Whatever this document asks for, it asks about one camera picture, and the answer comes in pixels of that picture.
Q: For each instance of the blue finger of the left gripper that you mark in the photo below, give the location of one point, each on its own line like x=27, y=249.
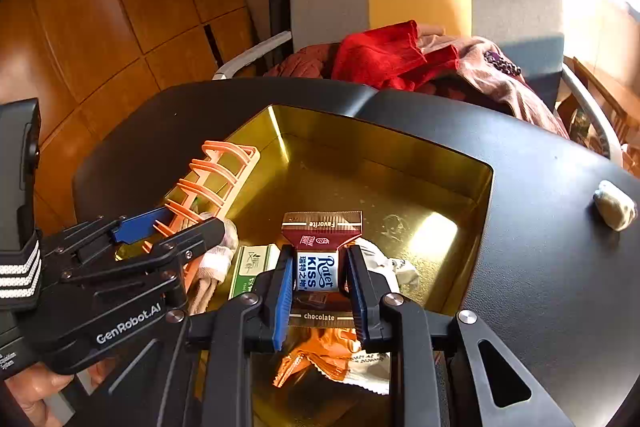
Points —
x=155, y=277
x=98, y=239

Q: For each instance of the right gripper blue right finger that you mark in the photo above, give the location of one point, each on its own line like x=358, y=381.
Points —
x=391, y=323

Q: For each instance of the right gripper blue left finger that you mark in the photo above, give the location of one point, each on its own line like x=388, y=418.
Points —
x=253, y=323

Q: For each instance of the green yellow carton box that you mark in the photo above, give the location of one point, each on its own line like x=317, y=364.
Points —
x=252, y=261

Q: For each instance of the Ritter Kiss chocolate bar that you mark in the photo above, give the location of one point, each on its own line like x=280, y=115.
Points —
x=320, y=240

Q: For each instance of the orange white snack bag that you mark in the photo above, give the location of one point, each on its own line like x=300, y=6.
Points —
x=336, y=353

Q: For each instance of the patterned sock pair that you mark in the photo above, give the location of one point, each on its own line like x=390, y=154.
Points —
x=204, y=274

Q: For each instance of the orange plastic rack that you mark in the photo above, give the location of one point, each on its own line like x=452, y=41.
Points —
x=209, y=189

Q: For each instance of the person's left hand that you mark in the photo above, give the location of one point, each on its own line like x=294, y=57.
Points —
x=32, y=387

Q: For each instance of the gold tin box red rim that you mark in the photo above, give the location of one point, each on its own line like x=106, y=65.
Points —
x=420, y=201

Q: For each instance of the pink garment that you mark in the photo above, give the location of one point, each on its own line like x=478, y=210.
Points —
x=483, y=66

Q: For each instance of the red cloth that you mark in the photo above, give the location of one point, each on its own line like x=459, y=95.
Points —
x=389, y=58

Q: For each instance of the grey yellow armchair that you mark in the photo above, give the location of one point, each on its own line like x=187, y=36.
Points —
x=529, y=32

